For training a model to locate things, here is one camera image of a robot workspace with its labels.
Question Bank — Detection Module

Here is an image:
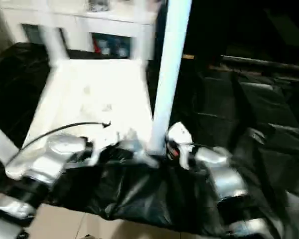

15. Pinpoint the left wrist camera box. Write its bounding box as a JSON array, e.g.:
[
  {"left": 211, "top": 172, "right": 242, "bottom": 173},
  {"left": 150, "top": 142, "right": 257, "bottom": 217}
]
[{"left": 85, "top": 135, "right": 121, "bottom": 167}]

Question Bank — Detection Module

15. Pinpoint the dark grey curtain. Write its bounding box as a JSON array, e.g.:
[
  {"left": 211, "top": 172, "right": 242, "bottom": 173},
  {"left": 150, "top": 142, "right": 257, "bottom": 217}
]
[{"left": 0, "top": 0, "right": 13, "bottom": 57}]

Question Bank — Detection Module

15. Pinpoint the white cabinet with glass doors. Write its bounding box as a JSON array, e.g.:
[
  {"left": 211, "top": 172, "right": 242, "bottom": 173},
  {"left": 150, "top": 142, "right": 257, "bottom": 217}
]
[{"left": 0, "top": 0, "right": 158, "bottom": 60}]

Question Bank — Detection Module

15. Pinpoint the white plastic table top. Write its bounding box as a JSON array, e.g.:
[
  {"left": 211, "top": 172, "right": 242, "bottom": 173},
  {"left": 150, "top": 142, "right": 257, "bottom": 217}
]
[{"left": 4, "top": 58, "right": 163, "bottom": 180}]

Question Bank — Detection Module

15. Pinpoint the dark long metal bar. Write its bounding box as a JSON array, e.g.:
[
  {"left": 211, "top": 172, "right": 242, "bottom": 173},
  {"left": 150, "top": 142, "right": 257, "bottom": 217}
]
[{"left": 221, "top": 55, "right": 299, "bottom": 73}]

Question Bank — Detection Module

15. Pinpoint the black mat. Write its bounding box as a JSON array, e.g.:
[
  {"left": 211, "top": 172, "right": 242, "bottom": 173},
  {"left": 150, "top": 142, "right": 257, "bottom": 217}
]
[{"left": 0, "top": 41, "right": 299, "bottom": 237}]

